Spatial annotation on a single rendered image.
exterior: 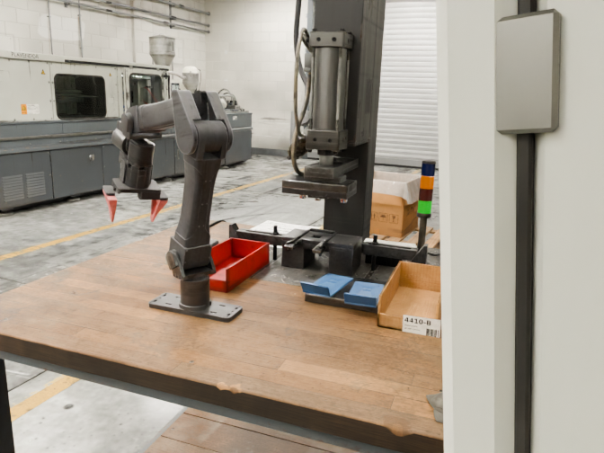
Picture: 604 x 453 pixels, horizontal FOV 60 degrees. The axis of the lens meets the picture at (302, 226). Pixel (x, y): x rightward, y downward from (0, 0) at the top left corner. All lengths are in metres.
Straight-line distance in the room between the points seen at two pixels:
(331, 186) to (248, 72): 10.69
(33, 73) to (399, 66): 6.71
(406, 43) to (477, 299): 10.56
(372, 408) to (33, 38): 8.62
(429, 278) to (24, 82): 5.59
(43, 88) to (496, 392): 6.47
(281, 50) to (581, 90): 11.49
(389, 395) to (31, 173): 5.84
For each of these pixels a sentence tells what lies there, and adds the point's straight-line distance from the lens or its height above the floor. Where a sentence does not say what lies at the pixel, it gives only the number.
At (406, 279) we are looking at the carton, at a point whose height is 0.92.
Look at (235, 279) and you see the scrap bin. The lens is 1.28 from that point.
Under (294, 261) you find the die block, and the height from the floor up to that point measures 0.92.
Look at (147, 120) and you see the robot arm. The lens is 1.19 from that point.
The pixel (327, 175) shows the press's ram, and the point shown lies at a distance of 1.33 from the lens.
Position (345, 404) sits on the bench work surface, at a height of 0.90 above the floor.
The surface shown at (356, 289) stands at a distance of 1.23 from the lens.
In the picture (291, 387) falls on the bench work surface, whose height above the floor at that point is 0.90.
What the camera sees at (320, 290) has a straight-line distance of 1.18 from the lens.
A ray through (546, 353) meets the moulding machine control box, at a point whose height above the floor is 1.28.
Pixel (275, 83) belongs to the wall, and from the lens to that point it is 11.67.
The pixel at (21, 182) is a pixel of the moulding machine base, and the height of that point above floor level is 0.34.
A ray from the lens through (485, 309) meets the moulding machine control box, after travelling 0.20.
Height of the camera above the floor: 1.36
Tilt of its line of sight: 14 degrees down
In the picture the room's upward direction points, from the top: 2 degrees clockwise
